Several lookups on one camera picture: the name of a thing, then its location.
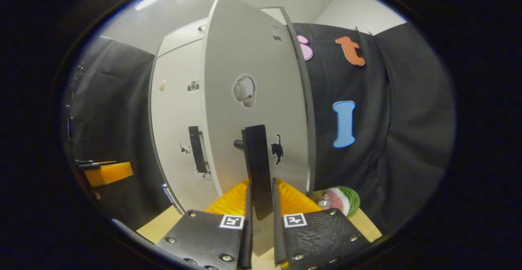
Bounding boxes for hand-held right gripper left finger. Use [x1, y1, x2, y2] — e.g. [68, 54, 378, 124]
[155, 179, 253, 270]

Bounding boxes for grey double-door shoe cabinet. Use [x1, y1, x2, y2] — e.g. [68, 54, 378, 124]
[148, 0, 317, 258]

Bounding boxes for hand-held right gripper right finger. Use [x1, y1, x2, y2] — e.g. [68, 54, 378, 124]
[272, 177, 372, 270]

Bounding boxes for black door handle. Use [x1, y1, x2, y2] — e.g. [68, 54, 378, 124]
[233, 124, 274, 221]
[188, 126, 210, 175]

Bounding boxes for watermelon slice toy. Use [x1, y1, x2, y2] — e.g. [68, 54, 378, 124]
[324, 186, 361, 218]

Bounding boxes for black backdrop cloth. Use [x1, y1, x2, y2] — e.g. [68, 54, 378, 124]
[63, 35, 172, 230]
[292, 21, 456, 234]

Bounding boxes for grey cabinet door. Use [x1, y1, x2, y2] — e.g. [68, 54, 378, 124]
[204, 0, 317, 258]
[150, 44, 223, 213]

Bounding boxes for grey cabinet drawer front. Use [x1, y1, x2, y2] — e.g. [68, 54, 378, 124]
[157, 17, 208, 58]

